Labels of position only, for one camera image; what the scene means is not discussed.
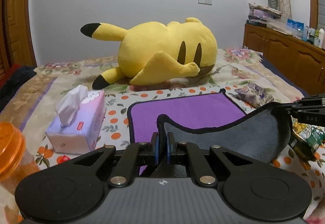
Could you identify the blue white box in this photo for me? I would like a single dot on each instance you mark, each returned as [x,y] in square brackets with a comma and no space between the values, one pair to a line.
[295,27]

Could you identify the orange plastic cup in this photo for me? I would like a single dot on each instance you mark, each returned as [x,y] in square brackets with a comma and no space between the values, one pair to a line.
[16,161]

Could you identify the pink tissue box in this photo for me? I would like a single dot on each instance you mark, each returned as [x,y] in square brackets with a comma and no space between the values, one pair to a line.
[79,116]

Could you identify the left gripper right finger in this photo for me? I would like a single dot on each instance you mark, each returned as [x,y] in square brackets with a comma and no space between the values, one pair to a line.
[192,158]

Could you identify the brown wooden door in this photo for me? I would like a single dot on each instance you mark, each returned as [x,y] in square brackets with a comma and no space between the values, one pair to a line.
[17,34]

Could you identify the yellow Pikachu plush toy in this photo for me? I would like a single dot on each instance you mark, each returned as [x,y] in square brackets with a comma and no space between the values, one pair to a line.
[151,53]

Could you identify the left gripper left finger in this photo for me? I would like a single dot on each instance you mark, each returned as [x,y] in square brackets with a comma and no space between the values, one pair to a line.
[127,163]

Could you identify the purple grey microfibre towel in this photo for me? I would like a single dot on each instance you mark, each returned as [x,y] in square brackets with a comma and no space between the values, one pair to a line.
[213,119]

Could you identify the purple patterned snack packet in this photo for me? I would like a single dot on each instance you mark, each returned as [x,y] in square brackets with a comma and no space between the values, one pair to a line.
[254,95]

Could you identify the white wall switch socket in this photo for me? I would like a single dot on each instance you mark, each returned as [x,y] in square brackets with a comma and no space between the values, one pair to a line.
[205,2]

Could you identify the stack of folded papers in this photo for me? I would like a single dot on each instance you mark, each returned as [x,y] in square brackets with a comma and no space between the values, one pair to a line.
[262,13]

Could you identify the orange print white cloth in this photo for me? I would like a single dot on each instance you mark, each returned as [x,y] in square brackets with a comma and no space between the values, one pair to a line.
[115,130]

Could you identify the wooden sideboard cabinet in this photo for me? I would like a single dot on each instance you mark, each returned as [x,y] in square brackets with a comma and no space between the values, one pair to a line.
[300,62]

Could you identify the green yellow snack bag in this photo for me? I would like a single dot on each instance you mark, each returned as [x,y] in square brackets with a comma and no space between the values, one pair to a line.
[306,139]

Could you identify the grey hand fan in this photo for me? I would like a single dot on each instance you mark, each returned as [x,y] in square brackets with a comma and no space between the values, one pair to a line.
[274,4]

